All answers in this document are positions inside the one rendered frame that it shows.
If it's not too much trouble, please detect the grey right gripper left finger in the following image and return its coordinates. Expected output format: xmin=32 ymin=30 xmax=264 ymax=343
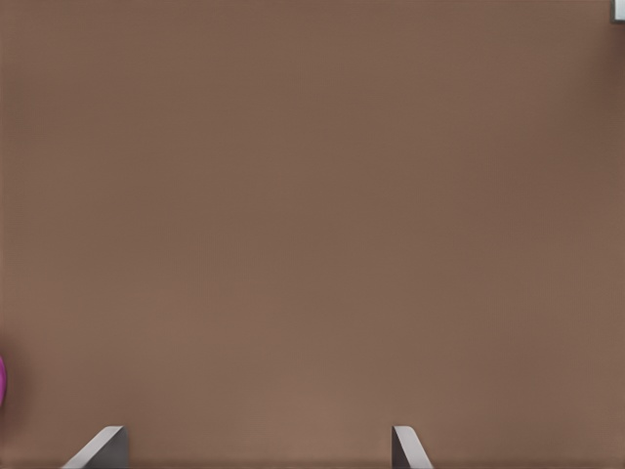
xmin=60 ymin=425 xmax=130 ymax=469

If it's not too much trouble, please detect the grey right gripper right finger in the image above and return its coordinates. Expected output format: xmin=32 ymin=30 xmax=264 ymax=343
xmin=391 ymin=424 xmax=434 ymax=469

